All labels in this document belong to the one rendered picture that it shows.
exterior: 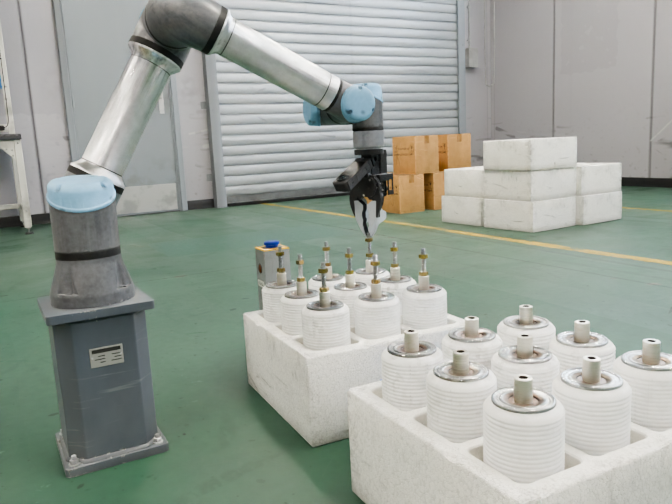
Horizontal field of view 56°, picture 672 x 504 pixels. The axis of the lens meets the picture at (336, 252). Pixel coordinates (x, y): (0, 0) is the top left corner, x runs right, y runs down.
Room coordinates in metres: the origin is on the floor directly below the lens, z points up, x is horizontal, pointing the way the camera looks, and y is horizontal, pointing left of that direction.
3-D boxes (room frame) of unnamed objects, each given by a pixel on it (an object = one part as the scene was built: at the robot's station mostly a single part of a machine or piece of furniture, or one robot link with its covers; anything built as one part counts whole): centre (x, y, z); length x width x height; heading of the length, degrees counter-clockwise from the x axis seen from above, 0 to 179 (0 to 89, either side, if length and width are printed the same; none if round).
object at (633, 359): (0.83, -0.43, 0.25); 0.08 x 0.08 x 0.01
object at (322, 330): (1.22, 0.03, 0.16); 0.10 x 0.10 x 0.18
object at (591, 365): (0.77, -0.32, 0.26); 0.02 x 0.02 x 0.03
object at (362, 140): (1.55, -0.09, 0.57); 0.08 x 0.08 x 0.05
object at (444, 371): (0.82, -0.16, 0.25); 0.08 x 0.08 x 0.01
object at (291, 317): (1.33, 0.08, 0.16); 0.10 x 0.10 x 0.18
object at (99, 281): (1.17, 0.47, 0.35); 0.15 x 0.15 x 0.10
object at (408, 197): (5.11, -0.55, 0.15); 0.30 x 0.24 x 0.30; 28
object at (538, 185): (3.91, -1.22, 0.27); 0.39 x 0.39 x 0.18; 30
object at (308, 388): (1.38, -0.03, 0.09); 0.39 x 0.39 x 0.18; 26
